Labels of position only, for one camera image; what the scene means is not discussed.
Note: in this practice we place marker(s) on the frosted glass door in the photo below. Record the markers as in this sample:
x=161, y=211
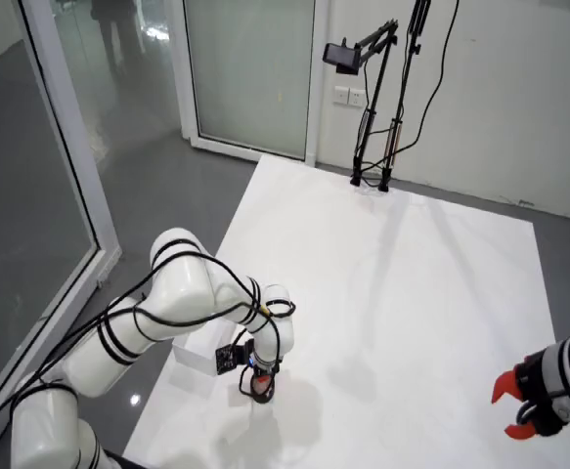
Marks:
x=250, y=73

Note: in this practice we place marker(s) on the glass partition with frame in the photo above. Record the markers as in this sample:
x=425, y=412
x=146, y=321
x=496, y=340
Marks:
x=76, y=146

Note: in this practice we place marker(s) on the black boom stand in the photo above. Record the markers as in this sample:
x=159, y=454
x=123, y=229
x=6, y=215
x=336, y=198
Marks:
x=393, y=146
x=365, y=127

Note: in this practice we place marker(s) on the black wrist camera board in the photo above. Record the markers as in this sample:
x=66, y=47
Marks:
x=226, y=359

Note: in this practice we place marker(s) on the black tape roll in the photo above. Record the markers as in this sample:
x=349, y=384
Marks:
x=265, y=399

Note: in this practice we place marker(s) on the black camera on stand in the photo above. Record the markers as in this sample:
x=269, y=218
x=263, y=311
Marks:
x=339, y=55

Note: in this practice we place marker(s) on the person in dark trousers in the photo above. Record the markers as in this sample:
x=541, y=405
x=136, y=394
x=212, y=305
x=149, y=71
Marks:
x=118, y=34

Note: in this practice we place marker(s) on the white cardboard bin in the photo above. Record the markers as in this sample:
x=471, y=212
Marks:
x=194, y=359

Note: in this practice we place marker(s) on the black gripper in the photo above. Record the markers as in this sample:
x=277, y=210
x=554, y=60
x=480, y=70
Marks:
x=541, y=396
x=267, y=367

